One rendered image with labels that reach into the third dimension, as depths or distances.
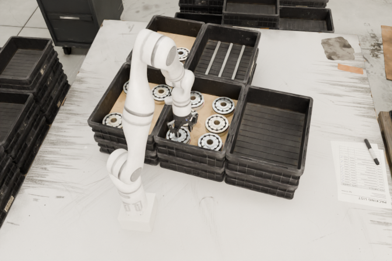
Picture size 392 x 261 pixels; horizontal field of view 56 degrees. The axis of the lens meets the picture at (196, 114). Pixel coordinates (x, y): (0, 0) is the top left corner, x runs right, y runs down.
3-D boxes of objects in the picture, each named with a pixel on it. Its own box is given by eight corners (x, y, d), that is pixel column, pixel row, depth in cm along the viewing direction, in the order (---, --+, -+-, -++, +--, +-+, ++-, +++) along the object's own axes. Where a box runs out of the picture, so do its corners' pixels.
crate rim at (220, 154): (224, 158, 142) (224, 155, 141) (153, 141, 149) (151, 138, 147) (245, 87, 167) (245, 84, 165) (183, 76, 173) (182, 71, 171)
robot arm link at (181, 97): (196, 97, 142) (175, 92, 144) (196, 67, 131) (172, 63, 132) (192, 109, 138) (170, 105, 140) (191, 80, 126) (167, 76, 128)
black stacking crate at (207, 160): (223, 171, 150) (224, 155, 141) (156, 154, 156) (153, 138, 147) (243, 102, 174) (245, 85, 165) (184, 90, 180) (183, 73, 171)
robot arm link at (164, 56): (192, 64, 122) (170, 55, 124) (175, 35, 96) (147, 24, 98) (181, 89, 122) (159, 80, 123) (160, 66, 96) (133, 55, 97)
